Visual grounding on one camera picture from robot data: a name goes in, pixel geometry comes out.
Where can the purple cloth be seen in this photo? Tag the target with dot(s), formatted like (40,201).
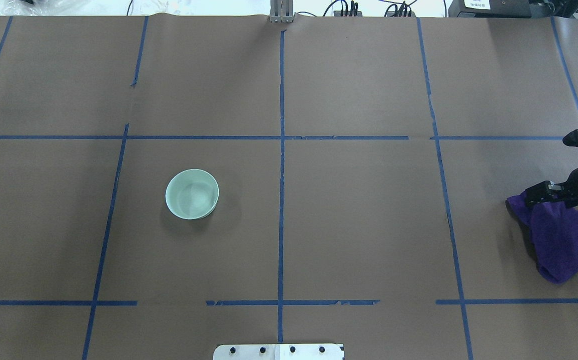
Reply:
(553,233)

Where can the mint green bowl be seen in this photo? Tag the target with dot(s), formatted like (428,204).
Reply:
(192,194)

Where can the aluminium frame post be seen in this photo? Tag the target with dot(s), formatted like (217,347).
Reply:
(281,11)

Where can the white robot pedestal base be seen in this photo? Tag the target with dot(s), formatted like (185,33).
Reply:
(279,351)

